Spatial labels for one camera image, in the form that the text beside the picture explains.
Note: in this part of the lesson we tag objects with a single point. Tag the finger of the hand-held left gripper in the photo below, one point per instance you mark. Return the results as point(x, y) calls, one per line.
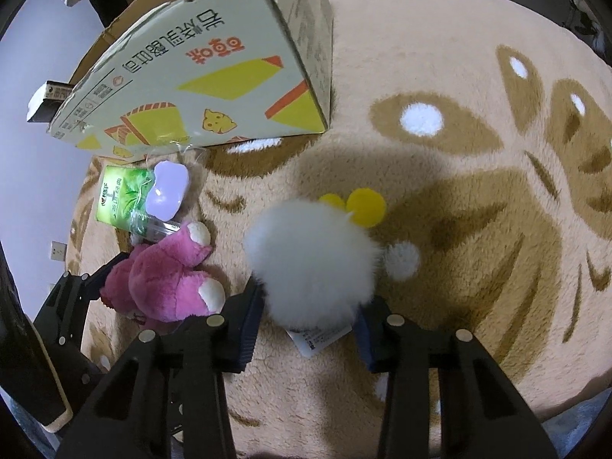
point(71, 339)
point(103, 270)

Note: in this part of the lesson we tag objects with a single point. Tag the blue grey cloth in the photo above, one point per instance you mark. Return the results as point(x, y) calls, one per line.
point(569, 432)
point(21, 420)

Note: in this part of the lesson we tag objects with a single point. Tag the pink plush bear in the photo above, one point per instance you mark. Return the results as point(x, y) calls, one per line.
point(158, 277)

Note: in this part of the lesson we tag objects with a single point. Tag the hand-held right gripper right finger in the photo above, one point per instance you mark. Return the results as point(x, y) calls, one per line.
point(370, 339)

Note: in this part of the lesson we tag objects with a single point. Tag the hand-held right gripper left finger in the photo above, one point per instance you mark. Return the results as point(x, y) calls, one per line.
point(248, 332)

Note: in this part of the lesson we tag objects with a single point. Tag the black and white box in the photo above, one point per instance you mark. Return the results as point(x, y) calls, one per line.
point(50, 100)

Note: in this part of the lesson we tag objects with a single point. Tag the green packet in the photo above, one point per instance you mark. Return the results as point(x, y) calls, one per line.
point(122, 196)

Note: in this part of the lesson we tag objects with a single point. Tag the white fluffy plush toy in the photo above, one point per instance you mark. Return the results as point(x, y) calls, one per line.
point(311, 258)

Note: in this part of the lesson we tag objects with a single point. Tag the wall outlet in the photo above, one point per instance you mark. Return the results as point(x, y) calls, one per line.
point(58, 250)

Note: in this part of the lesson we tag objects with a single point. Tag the printed cardboard box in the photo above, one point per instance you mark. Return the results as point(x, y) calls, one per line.
point(191, 81)

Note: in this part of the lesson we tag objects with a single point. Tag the dark hanging coat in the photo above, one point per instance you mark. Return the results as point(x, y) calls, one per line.
point(112, 5)

